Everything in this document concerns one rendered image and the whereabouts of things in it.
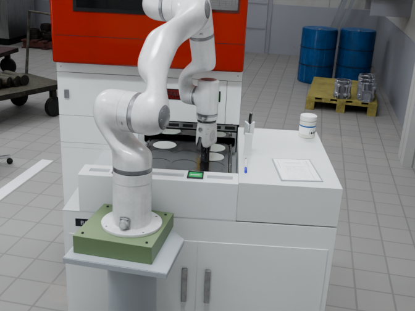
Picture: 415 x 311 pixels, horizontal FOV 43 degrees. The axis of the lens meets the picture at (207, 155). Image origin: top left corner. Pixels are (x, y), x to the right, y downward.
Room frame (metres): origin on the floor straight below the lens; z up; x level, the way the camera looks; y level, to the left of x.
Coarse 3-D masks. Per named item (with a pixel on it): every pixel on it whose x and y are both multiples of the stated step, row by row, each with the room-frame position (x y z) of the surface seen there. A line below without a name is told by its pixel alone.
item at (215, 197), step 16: (80, 176) 1.67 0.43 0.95; (96, 176) 1.67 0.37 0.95; (160, 176) 1.68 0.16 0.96; (176, 176) 1.69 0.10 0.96; (208, 176) 1.71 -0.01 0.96; (224, 176) 1.72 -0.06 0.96; (80, 192) 1.67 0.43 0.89; (96, 192) 1.67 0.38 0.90; (160, 192) 1.66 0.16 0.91; (176, 192) 1.66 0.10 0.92; (192, 192) 1.66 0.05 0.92; (208, 192) 1.66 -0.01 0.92; (224, 192) 1.65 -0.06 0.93; (80, 208) 1.67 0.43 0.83; (96, 208) 1.67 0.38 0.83; (160, 208) 1.66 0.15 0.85; (176, 208) 1.66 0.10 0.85; (192, 208) 1.66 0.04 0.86; (208, 208) 1.66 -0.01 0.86; (224, 208) 1.65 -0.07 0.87
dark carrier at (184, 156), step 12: (180, 144) 2.19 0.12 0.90; (192, 144) 2.20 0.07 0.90; (156, 156) 2.03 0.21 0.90; (168, 156) 2.04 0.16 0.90; (180, 156) 2.05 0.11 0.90; (192, 156) 2.05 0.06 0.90; (168, 168) 1.90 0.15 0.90; (180, 168) 1.91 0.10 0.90; (192, 168) 1.92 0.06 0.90; (204, 168) 1.92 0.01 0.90; (216, 168) 1.93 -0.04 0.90
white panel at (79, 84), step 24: (72, 72) 2.30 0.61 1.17; (96, 72) 2.30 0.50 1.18; (120, 72) 2.29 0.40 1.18; (216, 72) 2.28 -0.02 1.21; (240, 72) 2.28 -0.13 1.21; (72, 96) 2.30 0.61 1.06; (96, 96) 2.30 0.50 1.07; (240, 96) 2.28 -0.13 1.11; (72, 120) 2.30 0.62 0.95; (192, 120) 2.28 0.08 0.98; (216, 120) 2.28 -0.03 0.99; (72, 144) 2.30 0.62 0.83; (96, 144) 2.30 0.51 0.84
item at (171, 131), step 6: (162, 132) 2.28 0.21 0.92; (168, 132) 2.27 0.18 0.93; (174, 132) 2.27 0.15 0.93; (180, 132) 2.27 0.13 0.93; (186, 132) 2.27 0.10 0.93; (192, 132) 2.27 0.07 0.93; (222, 132) 2.27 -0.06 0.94; (228, 132) 2.27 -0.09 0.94; (234, 132) 2.27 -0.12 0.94; (144, 138) 2.28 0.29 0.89; (234, 150) 2.27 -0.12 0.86
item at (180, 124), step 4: (168, 124) 2.28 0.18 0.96; (172, 124) 2.28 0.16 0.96; (176, 124) 2.28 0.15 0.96; (180, 124) 2.28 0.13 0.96; (184, 124) 2.28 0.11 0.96; (188, 124) 2.28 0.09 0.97; (192, 124) 2.28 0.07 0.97; (196, 124) 2.28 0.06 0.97; (192, 128) 2.28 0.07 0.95; (196, 128) 2.28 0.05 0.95; (220, 128) 2.28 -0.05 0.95; (224, 128) 2.28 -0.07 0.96; (228, 128) 2.27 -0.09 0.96; (232, 128) 2.27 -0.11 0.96; (236, 128) 2.27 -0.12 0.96
